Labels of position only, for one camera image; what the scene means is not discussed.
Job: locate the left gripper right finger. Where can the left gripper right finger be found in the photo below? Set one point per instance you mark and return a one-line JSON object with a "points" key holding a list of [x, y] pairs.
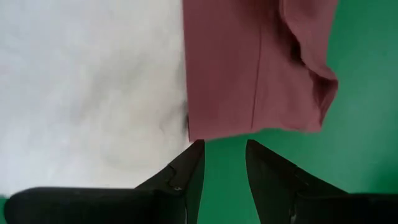
{"points": [[311, 205]]}

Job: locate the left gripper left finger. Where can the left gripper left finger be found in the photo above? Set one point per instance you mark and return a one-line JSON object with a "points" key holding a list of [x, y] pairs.
{"points": [[109, 205]]}

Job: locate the white linen shirt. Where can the white linen shirt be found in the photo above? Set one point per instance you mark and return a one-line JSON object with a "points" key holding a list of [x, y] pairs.
{"points": [[87, 93]]}

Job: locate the maroon garment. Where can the maroon garment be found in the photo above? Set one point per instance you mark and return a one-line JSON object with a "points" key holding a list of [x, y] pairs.
{"points": [[230, 68]]}

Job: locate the green table mat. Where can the green table mat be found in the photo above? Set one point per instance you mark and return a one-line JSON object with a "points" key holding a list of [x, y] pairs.
{"points": [[363, 124]]}

